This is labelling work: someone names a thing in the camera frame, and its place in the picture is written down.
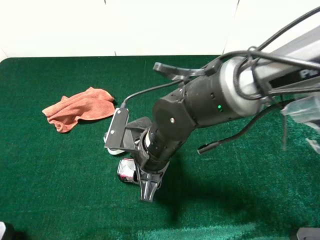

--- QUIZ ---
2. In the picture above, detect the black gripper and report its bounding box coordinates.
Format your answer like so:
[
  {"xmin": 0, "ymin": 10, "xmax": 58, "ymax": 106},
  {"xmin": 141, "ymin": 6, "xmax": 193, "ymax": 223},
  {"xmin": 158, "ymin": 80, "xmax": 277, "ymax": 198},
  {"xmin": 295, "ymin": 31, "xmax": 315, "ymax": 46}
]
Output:
[{"xmin": 132, "ymin": 147, "xmax": 170, "ymax": 202}]

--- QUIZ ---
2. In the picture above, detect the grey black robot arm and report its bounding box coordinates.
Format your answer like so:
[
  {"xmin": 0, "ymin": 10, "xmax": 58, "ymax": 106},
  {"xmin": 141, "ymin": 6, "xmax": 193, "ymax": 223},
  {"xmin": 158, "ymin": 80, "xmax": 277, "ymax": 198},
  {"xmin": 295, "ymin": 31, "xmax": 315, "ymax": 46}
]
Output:
[{"xmin": 133, "ymin": 27, "xmax": 320, "ymax": 202}]

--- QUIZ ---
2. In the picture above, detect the grey object bottom right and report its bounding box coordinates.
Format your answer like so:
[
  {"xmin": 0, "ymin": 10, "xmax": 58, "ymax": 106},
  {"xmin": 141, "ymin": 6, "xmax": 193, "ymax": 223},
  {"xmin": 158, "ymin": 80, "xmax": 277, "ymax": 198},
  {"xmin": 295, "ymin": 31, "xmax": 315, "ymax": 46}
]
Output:
[{"xmin": 289, "ymin": 227, "xmax": 320, "ymax": 240}]

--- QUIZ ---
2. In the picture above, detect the black white board eraser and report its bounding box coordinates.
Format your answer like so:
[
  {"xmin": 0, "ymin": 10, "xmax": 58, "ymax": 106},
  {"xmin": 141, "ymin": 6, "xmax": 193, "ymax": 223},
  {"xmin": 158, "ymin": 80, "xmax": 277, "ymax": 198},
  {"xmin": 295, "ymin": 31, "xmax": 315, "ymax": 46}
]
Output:
[{"xmin": 103, "ymin": 116, "xmax": 153, "ymax": 156}]

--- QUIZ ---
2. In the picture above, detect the orange cloth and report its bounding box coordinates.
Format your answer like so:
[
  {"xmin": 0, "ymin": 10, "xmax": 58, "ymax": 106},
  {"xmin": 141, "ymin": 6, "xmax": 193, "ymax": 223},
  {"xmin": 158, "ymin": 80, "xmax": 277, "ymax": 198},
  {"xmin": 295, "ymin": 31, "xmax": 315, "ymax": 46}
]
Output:
[{"xmin": 42, "ymin": 87, "xmax": 115, "ymax": 133}]

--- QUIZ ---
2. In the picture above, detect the green felt table mat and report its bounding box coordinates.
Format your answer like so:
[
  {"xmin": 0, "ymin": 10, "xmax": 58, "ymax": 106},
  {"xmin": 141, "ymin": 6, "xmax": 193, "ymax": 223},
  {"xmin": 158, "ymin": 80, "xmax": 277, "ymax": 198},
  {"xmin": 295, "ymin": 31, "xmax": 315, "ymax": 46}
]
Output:
[{"xmin": 0, "ymin": 55, "xmax": 320, "ymax": 240}]

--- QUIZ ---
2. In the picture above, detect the clear plastic wrap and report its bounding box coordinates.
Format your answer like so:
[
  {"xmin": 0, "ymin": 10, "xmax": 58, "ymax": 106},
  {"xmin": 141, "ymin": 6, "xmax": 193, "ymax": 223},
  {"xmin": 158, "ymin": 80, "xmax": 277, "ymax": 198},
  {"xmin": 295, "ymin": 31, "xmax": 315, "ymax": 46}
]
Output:
[{"xmin": 280, "ymin": 93, "xmax": 320, "ymax": 151}]

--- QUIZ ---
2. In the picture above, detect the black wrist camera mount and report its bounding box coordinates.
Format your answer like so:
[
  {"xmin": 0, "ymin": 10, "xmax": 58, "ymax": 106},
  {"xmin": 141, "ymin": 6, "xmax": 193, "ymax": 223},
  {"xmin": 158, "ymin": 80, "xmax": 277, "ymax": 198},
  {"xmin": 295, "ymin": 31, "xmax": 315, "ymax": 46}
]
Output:
[{"xmin": 103, "ymin": 107, "xmax": 144, "ymax": 155}]

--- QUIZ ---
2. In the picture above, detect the black cable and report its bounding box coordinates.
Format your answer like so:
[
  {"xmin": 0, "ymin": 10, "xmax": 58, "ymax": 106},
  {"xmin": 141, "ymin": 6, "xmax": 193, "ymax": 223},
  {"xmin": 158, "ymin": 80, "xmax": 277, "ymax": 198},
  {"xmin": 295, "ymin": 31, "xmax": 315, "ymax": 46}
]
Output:
[{"xmin": 121, "ymin": 6, "xmax": 320, "ymax": 155}]

